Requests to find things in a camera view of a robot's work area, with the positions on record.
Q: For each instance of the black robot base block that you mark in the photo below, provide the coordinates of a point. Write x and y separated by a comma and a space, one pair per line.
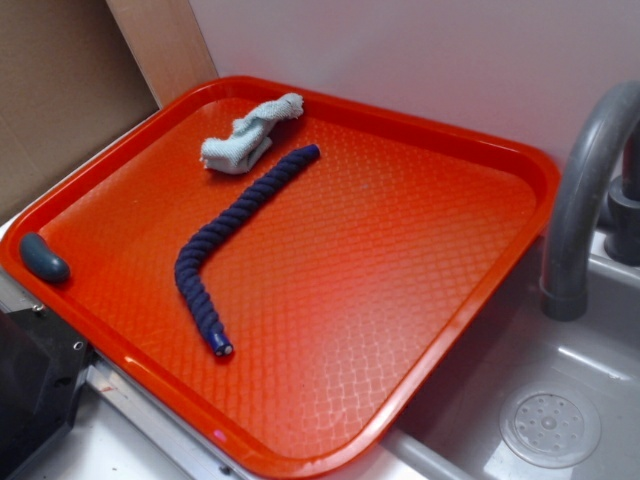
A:
44, 363

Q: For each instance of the light blue cloth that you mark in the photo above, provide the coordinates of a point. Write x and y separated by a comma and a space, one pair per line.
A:
249, 138

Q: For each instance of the orange plastic tray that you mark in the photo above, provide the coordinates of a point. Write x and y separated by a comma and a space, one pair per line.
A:
340, 296

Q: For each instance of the grey toy faucet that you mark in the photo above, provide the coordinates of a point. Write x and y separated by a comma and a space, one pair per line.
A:
594, 162

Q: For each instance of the grey plastic sink basin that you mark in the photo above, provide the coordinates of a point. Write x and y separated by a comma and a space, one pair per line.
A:
450, 430

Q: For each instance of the small grey bean-shaped object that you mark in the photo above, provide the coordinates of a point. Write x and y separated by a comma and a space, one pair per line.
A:
42, 261

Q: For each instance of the round sink drain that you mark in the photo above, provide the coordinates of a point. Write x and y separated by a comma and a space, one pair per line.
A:
549, 425

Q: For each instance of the brown cardboard panel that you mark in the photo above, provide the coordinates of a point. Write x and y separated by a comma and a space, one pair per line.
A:
69, 87

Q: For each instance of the dark faucet handle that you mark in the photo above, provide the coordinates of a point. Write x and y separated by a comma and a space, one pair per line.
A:
622, 245

